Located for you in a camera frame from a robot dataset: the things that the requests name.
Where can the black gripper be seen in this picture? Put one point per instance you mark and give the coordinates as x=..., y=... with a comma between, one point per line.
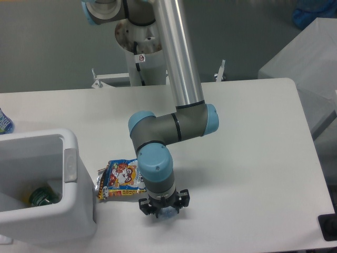
x=169, y=203

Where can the clear plastic water bottle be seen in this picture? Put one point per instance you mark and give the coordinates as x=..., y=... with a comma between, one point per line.
x=167, y=213

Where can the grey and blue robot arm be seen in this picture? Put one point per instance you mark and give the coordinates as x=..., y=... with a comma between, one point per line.
x=193, y=117

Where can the white trash can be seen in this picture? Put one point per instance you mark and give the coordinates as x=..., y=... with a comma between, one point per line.
x=36, y=159

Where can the blue snack bag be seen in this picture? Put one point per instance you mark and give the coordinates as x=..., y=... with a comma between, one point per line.
x=119, y=178

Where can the silver clamp bolt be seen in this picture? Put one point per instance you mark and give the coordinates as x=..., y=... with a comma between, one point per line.
x=220, y=75

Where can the black device at table edge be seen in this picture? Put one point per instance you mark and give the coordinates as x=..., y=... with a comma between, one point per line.
x=327, y=224

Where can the blue labelled bottle at edge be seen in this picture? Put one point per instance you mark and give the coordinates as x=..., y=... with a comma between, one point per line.
x=6, y=124

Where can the grey covered box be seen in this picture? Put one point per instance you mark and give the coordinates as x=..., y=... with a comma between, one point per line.
x=310, y=61

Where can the blue bag in corner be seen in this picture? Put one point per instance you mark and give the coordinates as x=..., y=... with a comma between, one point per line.
x=306, y=12

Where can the white pedestal base bracket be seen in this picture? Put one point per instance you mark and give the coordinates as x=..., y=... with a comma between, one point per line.
x=137, y=78

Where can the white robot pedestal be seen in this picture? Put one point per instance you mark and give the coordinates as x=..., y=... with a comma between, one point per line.
x=142, y=46

